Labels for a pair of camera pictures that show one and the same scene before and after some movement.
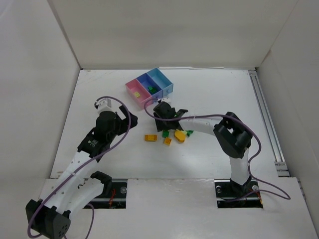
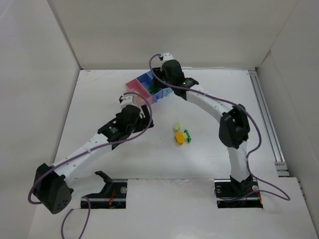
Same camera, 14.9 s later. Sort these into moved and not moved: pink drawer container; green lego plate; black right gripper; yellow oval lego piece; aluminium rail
Moved: black right gripper; green lego plate; yellow oval lego piece
Not moved: pink drawer container; aluminium rail
